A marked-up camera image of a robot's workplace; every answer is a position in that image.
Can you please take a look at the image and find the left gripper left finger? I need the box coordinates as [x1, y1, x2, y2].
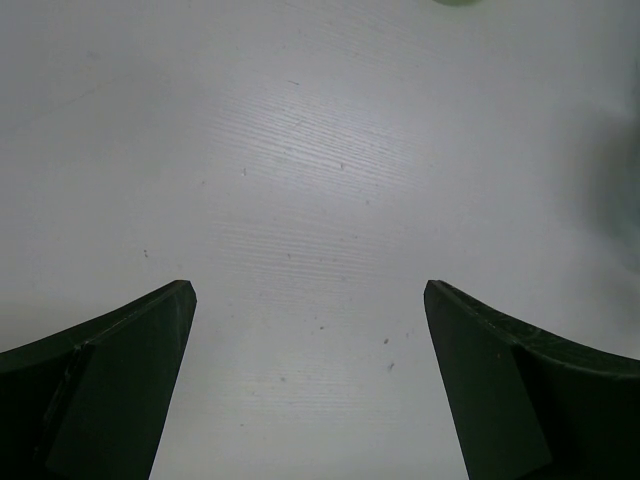
[1, 280, 197, 479]

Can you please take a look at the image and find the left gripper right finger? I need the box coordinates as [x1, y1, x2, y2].
[424, 280, 639, 479]

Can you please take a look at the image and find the green plate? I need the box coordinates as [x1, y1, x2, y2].
[434, 0, 479, 8]

